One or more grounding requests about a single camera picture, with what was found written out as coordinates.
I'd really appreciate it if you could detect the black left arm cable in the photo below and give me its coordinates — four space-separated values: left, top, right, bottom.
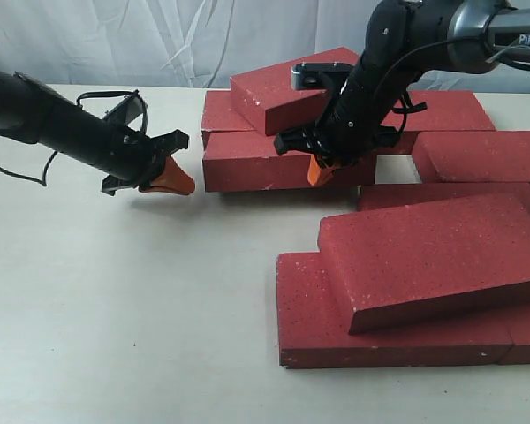
0 34 149 189

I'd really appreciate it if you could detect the lone red brick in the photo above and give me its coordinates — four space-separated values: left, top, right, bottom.
201 131 377 193

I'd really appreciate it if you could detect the white backdrop curtain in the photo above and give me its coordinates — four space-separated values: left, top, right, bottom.
0 0 530 95

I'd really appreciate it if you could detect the front right base brick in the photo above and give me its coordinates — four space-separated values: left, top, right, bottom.
497 304 530 365

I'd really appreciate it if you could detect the tilted red brick back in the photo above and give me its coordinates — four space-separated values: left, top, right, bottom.
230 47 359 136

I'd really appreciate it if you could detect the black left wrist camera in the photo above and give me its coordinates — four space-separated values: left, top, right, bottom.
103 90 148 133

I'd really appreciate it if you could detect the back left base brick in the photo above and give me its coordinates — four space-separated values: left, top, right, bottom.
201 90 254 134

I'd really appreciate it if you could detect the base brick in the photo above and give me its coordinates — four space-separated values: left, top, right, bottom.
201 90 254 134
376 90 496 155
276 253 513 369
497 304 530 365

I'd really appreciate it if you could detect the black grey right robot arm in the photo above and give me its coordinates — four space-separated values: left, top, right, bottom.
274 1 530 186

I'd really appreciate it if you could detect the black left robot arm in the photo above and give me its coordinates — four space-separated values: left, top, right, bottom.
0 72 195 195

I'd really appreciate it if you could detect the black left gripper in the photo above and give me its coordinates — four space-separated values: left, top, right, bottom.
99 125 195 196

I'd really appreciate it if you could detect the back right base brick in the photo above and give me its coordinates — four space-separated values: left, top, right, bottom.
376 90 496 155

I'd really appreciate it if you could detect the middle red brick under tilted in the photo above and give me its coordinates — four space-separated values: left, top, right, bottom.
358 183 530 211

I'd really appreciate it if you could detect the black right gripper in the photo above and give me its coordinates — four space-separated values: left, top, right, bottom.
274 99 400 186

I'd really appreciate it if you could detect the large red brick front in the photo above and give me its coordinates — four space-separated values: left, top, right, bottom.
317 193 530 335

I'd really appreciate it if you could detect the right middle red brick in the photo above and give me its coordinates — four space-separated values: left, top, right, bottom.
412 131 530 183

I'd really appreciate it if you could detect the front left base brick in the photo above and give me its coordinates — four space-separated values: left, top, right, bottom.
276 253 513 369

